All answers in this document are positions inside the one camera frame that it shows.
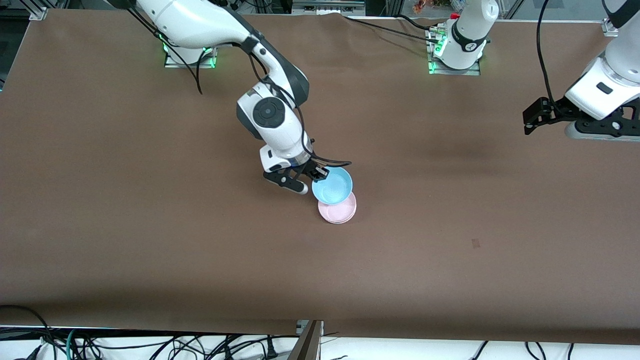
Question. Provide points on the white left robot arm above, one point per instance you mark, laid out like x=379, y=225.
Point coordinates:
x=470, y=30

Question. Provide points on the pink bowl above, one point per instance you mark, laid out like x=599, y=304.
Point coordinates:
x=340, y=214

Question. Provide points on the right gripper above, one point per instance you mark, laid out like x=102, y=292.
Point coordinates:
x=311, y=168

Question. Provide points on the brown table cover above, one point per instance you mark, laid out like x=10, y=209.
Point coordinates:
x=320, y=280

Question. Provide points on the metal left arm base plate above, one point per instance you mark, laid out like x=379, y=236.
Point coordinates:
x=472, y=72

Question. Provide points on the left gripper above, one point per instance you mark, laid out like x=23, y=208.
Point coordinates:
x=559, y=108

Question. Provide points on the blue bowl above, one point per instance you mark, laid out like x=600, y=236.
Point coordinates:
x=334, y=187

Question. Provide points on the orange background object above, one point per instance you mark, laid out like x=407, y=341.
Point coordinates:
x=424, y=6

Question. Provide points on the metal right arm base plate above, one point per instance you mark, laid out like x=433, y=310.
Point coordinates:
x=175, y=61

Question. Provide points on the aluminium profile post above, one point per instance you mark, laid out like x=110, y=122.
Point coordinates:
x=306, y=345

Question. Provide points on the aluminium frame rail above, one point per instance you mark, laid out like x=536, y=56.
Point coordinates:
x=327, y=6

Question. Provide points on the metal table corner bracket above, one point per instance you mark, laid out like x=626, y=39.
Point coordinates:
x=38, y=13
x=610, y=30

